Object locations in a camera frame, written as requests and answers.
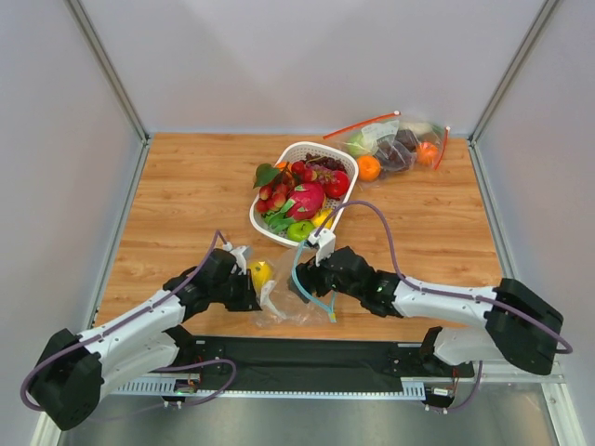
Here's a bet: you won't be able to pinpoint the red zip top bag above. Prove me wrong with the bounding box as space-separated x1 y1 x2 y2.
324 111 450 183

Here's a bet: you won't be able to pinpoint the pale green fake cabbage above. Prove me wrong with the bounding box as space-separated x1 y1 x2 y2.
346 131 377 158

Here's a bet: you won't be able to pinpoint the blue zip top bag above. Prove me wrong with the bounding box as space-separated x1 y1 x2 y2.
248 244 337 328

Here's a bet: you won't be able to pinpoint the green fake apple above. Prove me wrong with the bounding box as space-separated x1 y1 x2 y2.
286 220 315 243

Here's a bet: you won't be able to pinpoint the fake lychee bunch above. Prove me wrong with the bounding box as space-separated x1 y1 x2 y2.
253 161 308 215

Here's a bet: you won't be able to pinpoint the dark red grape bunch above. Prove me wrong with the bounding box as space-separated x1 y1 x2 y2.
305 153 346 172

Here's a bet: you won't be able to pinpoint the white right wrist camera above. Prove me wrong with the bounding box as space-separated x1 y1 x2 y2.
307 228 336 266

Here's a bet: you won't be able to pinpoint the bagged dark grapes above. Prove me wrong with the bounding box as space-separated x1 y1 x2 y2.
375 129 418 173

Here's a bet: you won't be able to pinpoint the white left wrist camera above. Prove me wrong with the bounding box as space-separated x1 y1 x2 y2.
222 243 253 275

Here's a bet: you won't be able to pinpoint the pink fake dragon fruit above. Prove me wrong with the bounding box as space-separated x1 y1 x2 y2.
264 182 325 234

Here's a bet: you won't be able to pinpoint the aluminium frame rail left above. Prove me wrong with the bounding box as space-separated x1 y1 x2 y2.
64 0 152 275

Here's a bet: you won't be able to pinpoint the white perforated plastic basket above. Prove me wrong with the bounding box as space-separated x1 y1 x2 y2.
248 141 359 248

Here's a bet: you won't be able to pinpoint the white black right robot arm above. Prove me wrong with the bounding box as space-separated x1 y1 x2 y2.
289 246 569 375

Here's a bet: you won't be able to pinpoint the white slotted cable duct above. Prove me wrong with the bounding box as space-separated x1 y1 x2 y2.
73 375 429 401

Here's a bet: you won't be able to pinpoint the red fake apple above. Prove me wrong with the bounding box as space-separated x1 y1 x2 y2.
324 171 350 200

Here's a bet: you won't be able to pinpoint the orange in red bag back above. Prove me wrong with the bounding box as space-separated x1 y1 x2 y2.
416 141 441 166

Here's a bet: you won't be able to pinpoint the aluminium frame rail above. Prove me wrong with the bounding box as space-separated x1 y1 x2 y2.
468 0 563 345
64 0 152 275

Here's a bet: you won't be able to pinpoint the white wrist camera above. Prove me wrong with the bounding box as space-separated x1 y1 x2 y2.
307 228 336 266
222 243 253 275

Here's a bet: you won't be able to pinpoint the pink fake grape bunch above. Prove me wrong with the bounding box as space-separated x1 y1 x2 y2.
304 164 336 185

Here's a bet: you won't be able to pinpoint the aluminium frame rail right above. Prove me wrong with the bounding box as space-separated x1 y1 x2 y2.
468 0 563 345

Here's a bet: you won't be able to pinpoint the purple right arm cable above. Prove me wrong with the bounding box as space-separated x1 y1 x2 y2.
313 200 574 414

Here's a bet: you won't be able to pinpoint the yellow fake lemon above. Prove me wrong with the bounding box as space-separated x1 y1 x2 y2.
311 208 334 229

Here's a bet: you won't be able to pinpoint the orange fake orange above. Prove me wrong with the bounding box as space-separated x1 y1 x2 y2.
274 162 292 170

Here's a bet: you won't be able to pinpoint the orange in red bag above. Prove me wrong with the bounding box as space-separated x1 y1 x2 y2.
357 155 381 182
416 141 441 166

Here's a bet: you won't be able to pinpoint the orange in red bag front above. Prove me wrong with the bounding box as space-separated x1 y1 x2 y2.
357 155 381 182

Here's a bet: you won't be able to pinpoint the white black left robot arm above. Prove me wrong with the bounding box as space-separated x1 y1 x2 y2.
20 245 260 431

